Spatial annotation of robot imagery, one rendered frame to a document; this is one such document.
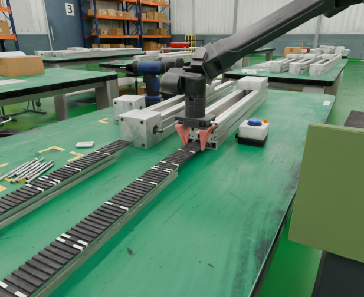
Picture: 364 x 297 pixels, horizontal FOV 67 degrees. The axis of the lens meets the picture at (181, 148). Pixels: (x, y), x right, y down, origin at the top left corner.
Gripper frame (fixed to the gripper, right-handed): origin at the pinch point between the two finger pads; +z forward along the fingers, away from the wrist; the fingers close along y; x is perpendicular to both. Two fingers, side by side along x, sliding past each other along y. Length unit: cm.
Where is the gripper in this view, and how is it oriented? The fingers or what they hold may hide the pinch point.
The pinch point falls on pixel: (194, 146)
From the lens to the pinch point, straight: 80.3
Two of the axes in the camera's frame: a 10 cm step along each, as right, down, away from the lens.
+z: 0.0, 9.3, 3.8
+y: -9.0, -1.7, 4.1
